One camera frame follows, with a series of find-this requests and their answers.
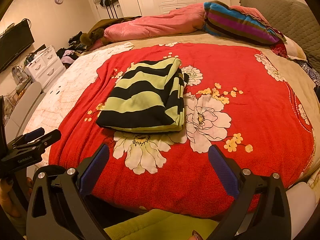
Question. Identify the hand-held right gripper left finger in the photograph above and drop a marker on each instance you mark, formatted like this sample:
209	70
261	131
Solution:
93	171

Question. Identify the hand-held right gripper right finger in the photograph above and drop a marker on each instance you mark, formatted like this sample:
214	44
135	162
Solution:
223	172

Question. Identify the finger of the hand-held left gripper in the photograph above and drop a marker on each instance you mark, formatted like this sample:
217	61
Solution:
51	136
35	132

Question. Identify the green black striped sweater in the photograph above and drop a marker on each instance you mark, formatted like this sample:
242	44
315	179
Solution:
140	97

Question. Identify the pile of clothes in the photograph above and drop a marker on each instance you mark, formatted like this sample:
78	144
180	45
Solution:
71	51

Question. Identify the person's left hand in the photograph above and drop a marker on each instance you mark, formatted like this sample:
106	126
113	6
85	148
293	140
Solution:
7	200

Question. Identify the person's right hand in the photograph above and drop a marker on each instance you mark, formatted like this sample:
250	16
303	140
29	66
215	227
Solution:
197	235

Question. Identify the red floral blanket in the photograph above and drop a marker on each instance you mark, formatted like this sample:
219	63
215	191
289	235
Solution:
250	120

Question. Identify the cream bedspread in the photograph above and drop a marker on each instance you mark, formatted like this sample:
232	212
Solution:
72	80

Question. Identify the white drawer cabinet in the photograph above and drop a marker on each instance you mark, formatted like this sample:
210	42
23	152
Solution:
45	66

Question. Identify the black television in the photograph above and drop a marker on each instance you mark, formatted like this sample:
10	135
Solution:
15	45

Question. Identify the brown plush coat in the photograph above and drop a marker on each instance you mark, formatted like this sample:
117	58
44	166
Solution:
100	30

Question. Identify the blue patterned cloth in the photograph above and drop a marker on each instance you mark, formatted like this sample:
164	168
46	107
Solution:
310	70

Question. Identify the dark red patterned pillow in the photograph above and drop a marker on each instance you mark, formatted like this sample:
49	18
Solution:
278	48

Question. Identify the cream pillow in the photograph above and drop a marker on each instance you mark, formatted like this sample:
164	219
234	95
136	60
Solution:
295	47

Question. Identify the multicolour striped pillow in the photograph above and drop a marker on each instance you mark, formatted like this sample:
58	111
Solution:
237	22

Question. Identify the pink quilt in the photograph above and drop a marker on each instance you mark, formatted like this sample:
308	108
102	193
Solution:
155	22

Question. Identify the pink pillow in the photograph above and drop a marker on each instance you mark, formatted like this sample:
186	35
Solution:
250	12

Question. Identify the grey quilted headboard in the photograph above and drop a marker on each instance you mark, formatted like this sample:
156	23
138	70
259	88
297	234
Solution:
287	12

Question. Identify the white bed frame panel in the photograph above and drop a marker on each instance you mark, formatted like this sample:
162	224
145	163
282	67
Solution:
22	105
301	200

